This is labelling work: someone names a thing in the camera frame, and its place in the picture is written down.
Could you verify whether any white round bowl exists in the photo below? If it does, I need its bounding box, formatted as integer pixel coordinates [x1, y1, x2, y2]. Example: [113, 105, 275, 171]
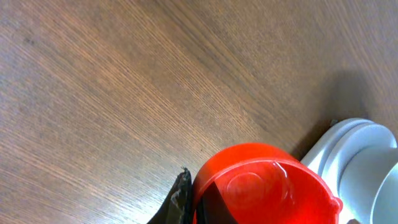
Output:
[371, 164, 397, 224]

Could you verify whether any white digital kitchen scale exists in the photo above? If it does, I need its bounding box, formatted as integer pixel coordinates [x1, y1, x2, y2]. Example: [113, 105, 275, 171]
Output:
[301, 118, 397, 223]

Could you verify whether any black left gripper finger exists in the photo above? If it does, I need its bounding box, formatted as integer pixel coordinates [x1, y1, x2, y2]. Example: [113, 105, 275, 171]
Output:
[147, 167, 193, 224]

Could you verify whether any red plastic measuring scoop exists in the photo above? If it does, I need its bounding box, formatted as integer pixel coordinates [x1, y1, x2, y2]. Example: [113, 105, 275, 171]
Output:
[192, 142, 343, 223]

